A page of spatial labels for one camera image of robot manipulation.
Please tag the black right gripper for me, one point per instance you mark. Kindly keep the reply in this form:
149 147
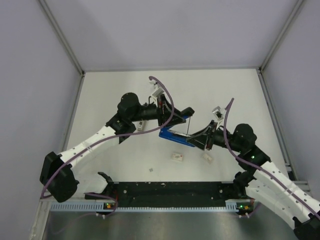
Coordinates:
202 137

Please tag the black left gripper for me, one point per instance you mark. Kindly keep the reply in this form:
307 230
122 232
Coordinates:
167 109

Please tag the blue black stapler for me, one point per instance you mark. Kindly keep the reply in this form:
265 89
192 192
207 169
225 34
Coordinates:
175 136

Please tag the grey black stapler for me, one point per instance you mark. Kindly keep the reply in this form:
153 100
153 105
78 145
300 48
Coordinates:
141 126

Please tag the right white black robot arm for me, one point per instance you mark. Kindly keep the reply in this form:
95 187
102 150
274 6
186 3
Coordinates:
262 180

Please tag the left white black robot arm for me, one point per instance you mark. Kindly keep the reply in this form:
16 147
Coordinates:
66 174

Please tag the open white staple box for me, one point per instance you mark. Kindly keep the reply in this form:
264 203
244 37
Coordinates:
209 159

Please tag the white red staple box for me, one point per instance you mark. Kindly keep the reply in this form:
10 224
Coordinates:
177 157

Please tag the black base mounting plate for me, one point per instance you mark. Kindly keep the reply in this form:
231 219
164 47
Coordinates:
175 194

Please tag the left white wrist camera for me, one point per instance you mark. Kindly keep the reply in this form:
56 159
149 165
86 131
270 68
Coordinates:
156 89

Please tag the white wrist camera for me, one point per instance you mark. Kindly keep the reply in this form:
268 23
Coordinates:
156 89
219 114

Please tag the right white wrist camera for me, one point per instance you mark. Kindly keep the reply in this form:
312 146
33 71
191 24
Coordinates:
219 114

